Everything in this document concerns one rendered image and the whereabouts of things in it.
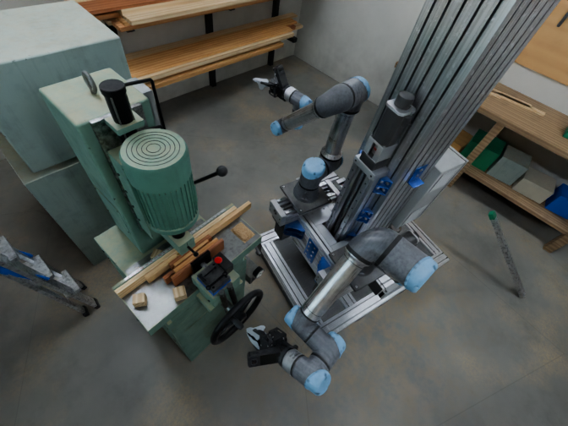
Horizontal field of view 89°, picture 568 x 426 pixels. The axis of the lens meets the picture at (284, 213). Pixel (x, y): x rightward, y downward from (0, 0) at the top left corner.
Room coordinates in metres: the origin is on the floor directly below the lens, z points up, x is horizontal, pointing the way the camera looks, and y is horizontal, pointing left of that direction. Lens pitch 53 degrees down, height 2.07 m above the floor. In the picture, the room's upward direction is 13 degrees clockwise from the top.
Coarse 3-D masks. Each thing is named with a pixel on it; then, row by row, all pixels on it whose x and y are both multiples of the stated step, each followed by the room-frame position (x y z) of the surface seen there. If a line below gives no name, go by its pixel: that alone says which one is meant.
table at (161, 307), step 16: (224, 240) 0.66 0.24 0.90; (240, 240) 0.68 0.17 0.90; (256, 240) 0.70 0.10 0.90; (240, 256) 0.61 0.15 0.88; (144, 288) 0.37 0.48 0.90; (160, 288) 0.38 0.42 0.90; (192, 288) 0.41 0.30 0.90; (128, 304) 0.30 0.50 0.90; (160, 304) 0.32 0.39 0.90; (176, 304) 0.33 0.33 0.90; (208, 304) 0.37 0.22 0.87; (144, 320) 0.25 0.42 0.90; (160, 320) 0.26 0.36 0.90
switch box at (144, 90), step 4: (128, 80) 0.85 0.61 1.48; (132, 80) 0.86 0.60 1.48; (140, 84) 0.85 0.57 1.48; (144, 84) 0.86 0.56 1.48; (136, 88) 0.82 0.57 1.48; (140, 88) 0.83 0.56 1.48; (144, 88) 0.83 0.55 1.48; (148, 88) 0.84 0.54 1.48; (144, 92) 0.81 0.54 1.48; (148, 92) 0.82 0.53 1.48; (152, 92) 0.83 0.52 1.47; (148, 96) 0.82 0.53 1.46; (152, 96) 0.83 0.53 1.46; (152, 100) 0.83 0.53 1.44; (152, 104) 0.82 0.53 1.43; (152, 108) 0.82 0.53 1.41; (152, 112) 0.82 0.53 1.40; (156, 112) 0.83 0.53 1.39; (156, 116) 0.83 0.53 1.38; (156, 120) 0.82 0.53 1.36; (156, 124) 0.82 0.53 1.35; (160, 124) 0.83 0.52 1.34
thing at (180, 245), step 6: (186, 234) 0.55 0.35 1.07; (168, 240) 0.53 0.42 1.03; (174, 240) 0.52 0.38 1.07; (180, 240) 0.52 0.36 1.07; (186, 240) 0.53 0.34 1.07; (192, 240) 0.54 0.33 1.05; (174, 246) 0.51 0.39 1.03; (180, 246) 0.50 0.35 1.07; (186, 246) 0.52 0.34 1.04; (192, 246) 0.54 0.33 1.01; (180, 252) 0.49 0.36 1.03; (186, 252) 0.51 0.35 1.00
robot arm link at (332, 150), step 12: (348, 84) 1.19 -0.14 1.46; (360, 84) 1.23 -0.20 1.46; (360, 96) 1.19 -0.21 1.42; (336, 120) 1.21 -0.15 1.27; (348, 120) 1.21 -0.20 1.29; (336, 132) 1.20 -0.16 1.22; (336, 144) 1.20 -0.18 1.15; (324, 156) 1.20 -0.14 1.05; (336, 156) 1.20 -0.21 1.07; (336, 168) 1.22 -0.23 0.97
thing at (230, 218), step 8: (240, 208) 0.83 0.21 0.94; (248, 208) 0.86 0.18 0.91; (232, 216) 0.77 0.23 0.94; (216, 224) 0.71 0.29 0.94; (224, 224) 0.73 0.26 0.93; (208, 232) 0.66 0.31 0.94; (216, 232) 0.69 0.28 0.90; (168, 264) 0.47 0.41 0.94; (152, 272) 0.42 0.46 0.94; (160, 272) 0.44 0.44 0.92; (152, 280) 0.41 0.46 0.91
